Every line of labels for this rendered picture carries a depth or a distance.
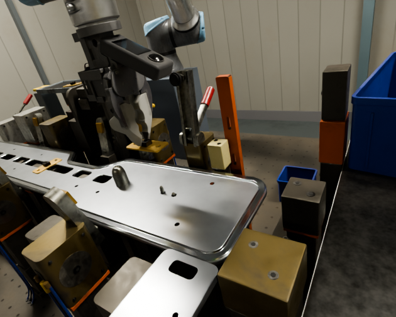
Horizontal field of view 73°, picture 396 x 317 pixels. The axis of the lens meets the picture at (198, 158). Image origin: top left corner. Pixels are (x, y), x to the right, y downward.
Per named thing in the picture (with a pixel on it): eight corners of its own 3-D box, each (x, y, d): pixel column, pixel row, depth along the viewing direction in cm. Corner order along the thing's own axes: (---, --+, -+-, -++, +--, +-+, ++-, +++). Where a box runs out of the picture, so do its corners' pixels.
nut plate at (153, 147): (125, 148, 53) (123, 143, 52) (138, 139, 56) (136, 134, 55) (157, 153, 48) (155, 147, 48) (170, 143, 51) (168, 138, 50)
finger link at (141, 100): (139, 133, 57) (123, 91, 53) (160, 134, 54) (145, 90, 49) (129, 140, 55) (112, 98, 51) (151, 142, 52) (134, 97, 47)
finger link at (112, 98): (132, 121, 50) (119, 73, 46) (139, 121, 49) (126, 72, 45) (114, 130, 47) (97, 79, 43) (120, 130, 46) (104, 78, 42)
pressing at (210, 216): (-66, 162, 113) (-69, 159, 113) (-10, 138, 129) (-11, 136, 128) (222, 272, 39) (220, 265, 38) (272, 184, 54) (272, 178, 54)
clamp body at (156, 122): (165, 226, 94) (132, 128, 76) (182, 207, 101) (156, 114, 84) (180, 231, 90) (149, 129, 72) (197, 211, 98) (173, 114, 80)
